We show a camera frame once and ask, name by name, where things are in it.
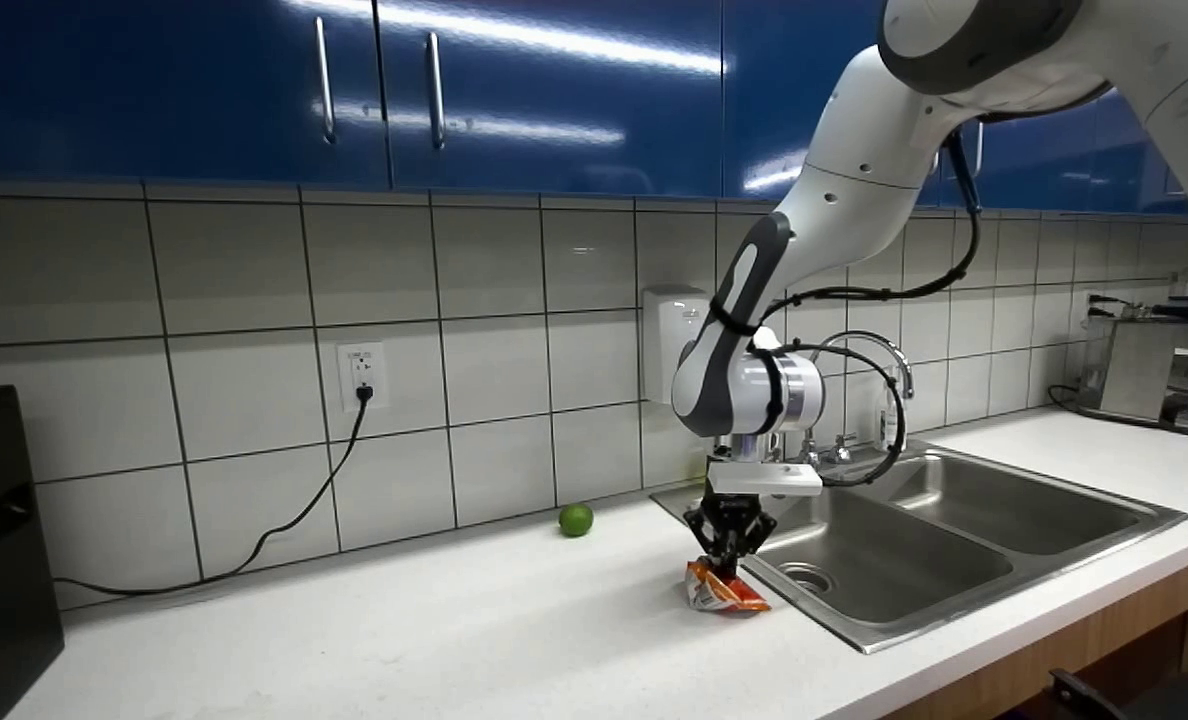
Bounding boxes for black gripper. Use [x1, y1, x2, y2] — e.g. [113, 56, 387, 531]
[686, 493, 778, 578]

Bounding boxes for orange snack packet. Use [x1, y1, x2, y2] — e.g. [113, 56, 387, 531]
[686, 557, 770, 617]

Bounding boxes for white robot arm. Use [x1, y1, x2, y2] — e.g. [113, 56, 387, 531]
[674, 0, 1188, 574]

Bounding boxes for stainless steel double sink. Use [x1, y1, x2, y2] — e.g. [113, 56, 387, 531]
[651, 438, 1188, 654]

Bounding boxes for chrome faucet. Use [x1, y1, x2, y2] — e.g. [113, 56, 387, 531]
[821, 328, 915, 462]

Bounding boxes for green lime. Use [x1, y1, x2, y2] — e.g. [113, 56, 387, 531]
[556, 504, 598, 540]

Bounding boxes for black chair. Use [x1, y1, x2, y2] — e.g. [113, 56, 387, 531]
[1053, 669, 1188, 720]

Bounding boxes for blue upper cabinets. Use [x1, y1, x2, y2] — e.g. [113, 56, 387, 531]
[0, 0, 1188, 214]

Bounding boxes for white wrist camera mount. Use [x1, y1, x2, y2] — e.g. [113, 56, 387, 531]
[708, 461, 823, 495]

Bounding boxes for white wall soap dispenser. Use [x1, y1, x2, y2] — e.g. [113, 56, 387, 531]
[641, 290, 708, 409]

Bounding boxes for black power cable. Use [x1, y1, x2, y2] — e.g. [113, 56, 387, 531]
[54, 382, 381, 599]

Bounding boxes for white wall outlet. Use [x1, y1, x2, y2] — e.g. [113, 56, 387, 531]
[339, 343, 387, 403]

